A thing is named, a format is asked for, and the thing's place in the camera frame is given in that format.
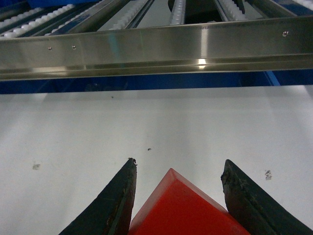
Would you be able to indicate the red magnetic block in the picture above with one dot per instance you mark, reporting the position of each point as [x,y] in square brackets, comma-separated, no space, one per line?
[178,207]

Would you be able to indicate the white roller conveyor track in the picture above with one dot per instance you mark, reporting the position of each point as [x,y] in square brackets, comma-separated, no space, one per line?
[22,23]

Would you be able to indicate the stainless steel shelf rail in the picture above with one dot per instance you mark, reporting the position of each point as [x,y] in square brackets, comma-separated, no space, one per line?
[241,46]

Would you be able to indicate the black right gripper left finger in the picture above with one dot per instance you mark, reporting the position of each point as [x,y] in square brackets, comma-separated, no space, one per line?
[111,211]

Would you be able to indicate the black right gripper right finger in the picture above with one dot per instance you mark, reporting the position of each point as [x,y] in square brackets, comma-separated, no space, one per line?
[255,209]

